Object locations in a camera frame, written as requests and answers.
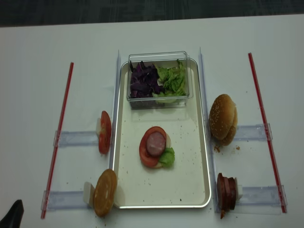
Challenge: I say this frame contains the green lettuce in box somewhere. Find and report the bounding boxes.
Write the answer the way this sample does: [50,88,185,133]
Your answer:
[152,60,186,97]

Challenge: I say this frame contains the purple cabbage leaves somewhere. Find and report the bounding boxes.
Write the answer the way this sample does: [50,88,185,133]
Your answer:
[129,61,165,98]

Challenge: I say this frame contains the left long clear divider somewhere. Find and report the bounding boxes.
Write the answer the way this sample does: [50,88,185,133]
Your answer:
[109,51,121,170]

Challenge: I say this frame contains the red strip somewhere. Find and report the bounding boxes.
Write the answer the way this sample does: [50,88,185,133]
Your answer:
[248,53,287,213]
[40,62,74,219]

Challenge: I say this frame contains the white tomato holder block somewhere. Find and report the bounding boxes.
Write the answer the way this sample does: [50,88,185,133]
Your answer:
[95,118,101,137]

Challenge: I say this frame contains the clear rail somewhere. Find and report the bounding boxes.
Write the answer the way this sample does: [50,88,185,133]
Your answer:
[234,124,273,141]
[236,185,287,206]
[53,131,98,147]
[41,191,91,210]

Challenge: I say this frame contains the rear sesame bun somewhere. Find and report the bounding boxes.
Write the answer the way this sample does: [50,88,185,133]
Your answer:
[213,102,238,145]

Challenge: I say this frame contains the black left robot part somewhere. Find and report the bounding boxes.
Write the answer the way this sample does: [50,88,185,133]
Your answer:
[0,199,24,228]

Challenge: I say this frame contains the lettuce leaf on tray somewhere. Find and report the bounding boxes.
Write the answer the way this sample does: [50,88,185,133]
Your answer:
[159,148,175,168]

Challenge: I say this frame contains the round sausage slice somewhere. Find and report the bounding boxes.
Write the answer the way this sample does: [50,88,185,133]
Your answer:
[146,132,166,157]

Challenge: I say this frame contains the clear plastic salad box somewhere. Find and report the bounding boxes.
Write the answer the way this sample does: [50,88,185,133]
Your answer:
[126,51,193,109]

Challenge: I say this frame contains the right red strip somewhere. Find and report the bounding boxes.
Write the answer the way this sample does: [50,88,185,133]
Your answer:
[248,53,287,213]

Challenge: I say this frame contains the stack of sausage slices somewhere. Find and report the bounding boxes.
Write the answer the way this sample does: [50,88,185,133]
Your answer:
[217,173,238,211]

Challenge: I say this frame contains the lower right clear rail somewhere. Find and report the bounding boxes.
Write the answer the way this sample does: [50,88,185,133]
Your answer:
[236,185,287,206]

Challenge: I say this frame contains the upright tomato slice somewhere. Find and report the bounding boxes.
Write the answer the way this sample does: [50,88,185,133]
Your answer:
[98,111,112,154]

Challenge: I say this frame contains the right long clear divider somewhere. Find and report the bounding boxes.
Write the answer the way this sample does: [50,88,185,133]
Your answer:
[198,48,220,213]

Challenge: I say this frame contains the upper right clear rail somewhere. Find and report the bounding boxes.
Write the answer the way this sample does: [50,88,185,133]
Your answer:
[234,124,273,141]

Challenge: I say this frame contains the long clear divider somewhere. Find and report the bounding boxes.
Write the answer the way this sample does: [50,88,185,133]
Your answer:
[109,51,121,170]
[198,48,220,213]

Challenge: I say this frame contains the upright brown bun half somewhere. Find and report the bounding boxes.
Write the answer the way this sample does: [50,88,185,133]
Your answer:
[93,169,117,217]

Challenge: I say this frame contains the left red strip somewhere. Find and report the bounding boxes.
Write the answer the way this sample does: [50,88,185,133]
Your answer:
[40,62,74,219]

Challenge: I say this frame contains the upper left clear rail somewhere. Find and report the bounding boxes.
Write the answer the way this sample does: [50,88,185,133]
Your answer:
[53,131,98,147]

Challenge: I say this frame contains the white metal tray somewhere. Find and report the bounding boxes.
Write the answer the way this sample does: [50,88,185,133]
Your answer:
[114,59,211,209]

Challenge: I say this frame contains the sesame bun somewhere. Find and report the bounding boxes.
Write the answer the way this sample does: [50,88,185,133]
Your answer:
[213,102,238,145]
[209,94,238,145]

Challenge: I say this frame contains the white bun holder block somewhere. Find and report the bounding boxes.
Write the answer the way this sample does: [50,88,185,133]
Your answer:
[83,181,95,208]

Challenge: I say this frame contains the tomato slice on tray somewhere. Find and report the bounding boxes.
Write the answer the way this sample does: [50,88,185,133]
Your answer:
[139,126,167,168]

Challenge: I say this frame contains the lower left clear rail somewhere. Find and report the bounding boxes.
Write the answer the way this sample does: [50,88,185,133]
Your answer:
[41,191,91,210]

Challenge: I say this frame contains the front sesame bun top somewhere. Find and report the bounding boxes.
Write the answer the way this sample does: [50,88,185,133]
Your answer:
[209,94,238,145]

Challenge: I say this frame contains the bottom bun on tray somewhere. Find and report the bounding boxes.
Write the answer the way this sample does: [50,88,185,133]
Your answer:
[155,134,171,169]

